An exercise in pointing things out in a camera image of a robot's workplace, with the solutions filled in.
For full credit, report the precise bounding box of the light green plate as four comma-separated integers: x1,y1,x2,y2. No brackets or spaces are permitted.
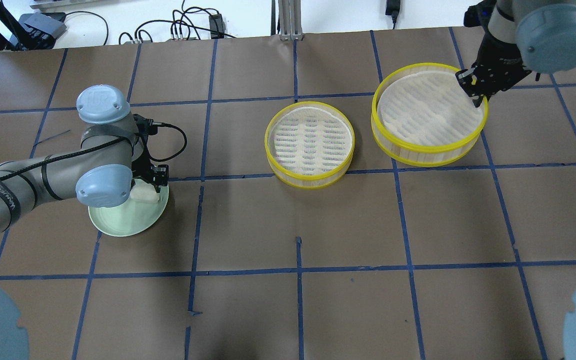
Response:
87,178,170,237

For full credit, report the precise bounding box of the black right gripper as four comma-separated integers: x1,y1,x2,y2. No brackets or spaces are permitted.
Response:
455,35,532,109

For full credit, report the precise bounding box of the black camera stand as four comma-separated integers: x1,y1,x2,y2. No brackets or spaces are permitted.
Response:
0,0,67,51

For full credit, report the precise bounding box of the yellow steamer layer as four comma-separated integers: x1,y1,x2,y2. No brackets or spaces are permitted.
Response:
370,63,489,167
263,101,356,190

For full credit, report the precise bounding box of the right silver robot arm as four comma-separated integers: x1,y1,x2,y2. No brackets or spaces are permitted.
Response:
455,0,576,107

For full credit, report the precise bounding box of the white bun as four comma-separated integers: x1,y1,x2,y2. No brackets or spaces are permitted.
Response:
129,182,161,204

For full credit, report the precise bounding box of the aluminium frame post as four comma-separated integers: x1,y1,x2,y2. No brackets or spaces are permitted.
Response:
278,0,304,41

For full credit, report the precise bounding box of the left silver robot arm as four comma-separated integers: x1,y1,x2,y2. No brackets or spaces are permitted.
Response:
0,84,170,237

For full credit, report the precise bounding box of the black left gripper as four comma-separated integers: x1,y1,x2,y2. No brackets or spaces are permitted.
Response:
131,114,169,194

